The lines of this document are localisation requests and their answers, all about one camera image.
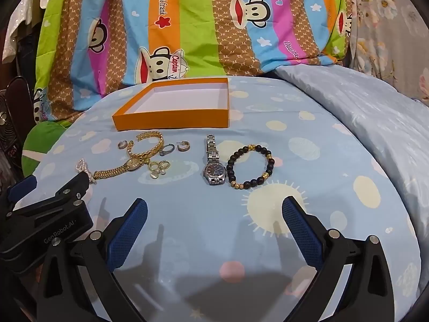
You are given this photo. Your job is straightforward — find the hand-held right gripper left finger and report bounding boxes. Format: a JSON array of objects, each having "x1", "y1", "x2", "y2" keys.
[{"x1": 36, "y1": 198, "x2": 150, "y2": 322}]

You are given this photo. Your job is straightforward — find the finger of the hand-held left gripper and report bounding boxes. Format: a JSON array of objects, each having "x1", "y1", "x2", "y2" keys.
[
  {"x1": 13, "y1": 171, "x2": 94, "y2": 220},
  {"x1": 0, "y1": 175, "x2": 37, "y2": 217}
]

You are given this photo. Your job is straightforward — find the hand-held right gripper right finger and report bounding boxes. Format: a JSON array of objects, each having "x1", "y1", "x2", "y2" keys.
[{"x1": 282, "y1": 196, "x2": 396, "y2": 322}]

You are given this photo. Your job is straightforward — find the gold wristwatch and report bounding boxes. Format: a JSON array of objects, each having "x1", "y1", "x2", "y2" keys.
[{"x1": 93, "y1": 141, "x2": 145, "y2": 180}]

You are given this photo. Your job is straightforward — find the gold pearl drop earrings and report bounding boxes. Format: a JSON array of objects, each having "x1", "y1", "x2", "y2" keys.
[{"x1": 147, "y1": 159, "x2": 171, "y2": 175}]

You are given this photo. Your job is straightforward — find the black bead bracelet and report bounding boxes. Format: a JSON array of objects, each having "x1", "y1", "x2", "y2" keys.
[{"x1": 227, "y1": 145, "x2": 275, "y2": 189}]

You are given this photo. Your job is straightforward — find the gold chain bracelet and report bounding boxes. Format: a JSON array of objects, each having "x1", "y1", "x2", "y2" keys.
[{"x1": 136, "y1": 131, "x2": 165, "y2": 158}]

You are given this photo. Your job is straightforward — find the silver wristwatch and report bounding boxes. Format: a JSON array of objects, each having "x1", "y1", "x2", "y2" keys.
[{"x1": 202, "y1": 134, "x2": 226, "y2": 186}]

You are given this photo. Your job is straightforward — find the orange cardboard box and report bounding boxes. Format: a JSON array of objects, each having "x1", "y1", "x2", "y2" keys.
[{"x1": 112, "y1": 77, "x2": 232, "y2": 131}]

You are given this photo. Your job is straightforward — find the green cushion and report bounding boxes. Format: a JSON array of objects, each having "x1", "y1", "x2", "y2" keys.
[{"x1": 22, "y1": 121, "x2": 72, "y2": 178}]

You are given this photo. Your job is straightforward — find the black electric fan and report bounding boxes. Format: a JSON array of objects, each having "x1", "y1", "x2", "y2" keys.
[{"x1": 0, "y1": 89, "x2": 22, "y2": 156}]

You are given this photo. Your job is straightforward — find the blue planet print bedsheet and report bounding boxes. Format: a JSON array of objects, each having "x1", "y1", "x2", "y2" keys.
[{"x1": 15, "y1": 74, "x2": 423, "y2": 322}]

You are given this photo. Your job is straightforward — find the dark red panel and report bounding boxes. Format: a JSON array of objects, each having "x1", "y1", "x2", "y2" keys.
[{"x1": 6, "y1": 76, "x2": 36, "y2": 135}]

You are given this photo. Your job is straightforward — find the light blue quilt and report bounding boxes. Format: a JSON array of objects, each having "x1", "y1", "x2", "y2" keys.
[{"x1": 275, "y1": 64, "x2": 429, "y2": 242}]

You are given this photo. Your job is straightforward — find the white sparkly garment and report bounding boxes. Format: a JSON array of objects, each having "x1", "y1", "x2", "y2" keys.
[{"x1": 3, "y1": 0, "x2": 54, "y2": 64}]

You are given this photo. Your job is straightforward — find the striped monkey print blanket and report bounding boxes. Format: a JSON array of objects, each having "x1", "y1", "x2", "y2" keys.
[{"x1": 34, "y1": 0, "x2": 356, "y2": 121}]

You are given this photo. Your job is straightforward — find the grey floral cloth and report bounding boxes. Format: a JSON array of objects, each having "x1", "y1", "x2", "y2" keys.
[{"x1": 349, "y1": 0, "x2": 429, "y2": 101}]

